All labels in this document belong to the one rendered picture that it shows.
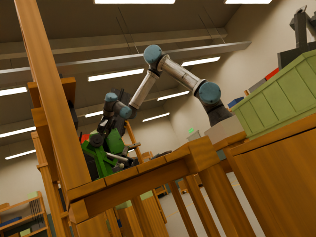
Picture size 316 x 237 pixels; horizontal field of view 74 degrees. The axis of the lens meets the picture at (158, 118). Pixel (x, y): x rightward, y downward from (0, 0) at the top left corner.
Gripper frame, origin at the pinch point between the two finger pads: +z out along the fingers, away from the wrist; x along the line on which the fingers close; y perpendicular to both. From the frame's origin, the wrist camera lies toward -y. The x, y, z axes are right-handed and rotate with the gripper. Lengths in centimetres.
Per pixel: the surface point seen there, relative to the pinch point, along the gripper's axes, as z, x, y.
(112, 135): 1.9, -4.8, 5.8
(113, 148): 3.9, -10.1, -4.1
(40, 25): -70, 34, -14
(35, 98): -24.5, 40.0, -15.0
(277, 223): -44, -93, -51
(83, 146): -18.9, 0.1, -30.2
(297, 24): -107, -67, -16
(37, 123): -42, 14, -46
